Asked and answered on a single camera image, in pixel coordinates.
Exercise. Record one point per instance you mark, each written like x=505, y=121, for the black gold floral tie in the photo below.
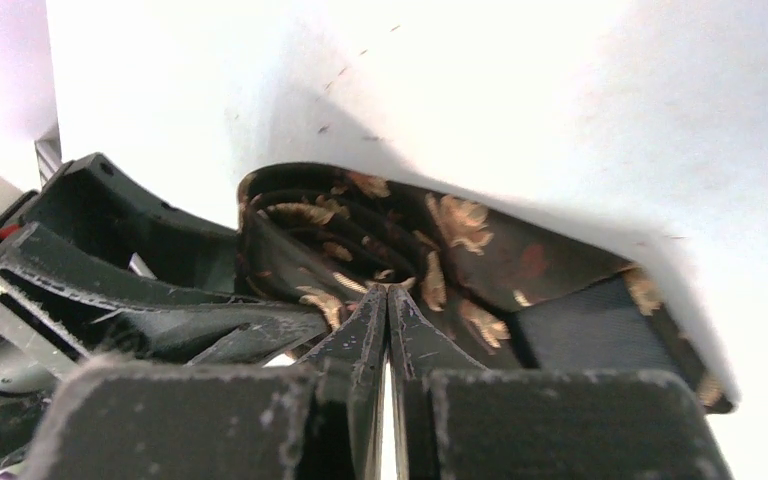
x=507, y=292

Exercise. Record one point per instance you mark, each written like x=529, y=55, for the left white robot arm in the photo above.
x=92, y=263

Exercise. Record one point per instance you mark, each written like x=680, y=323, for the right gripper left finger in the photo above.
x=316, y=419

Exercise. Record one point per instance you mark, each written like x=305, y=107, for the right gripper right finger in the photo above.
x=456, y=419

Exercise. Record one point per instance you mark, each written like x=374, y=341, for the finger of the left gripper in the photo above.
x=139, y=314
x=94, y=205

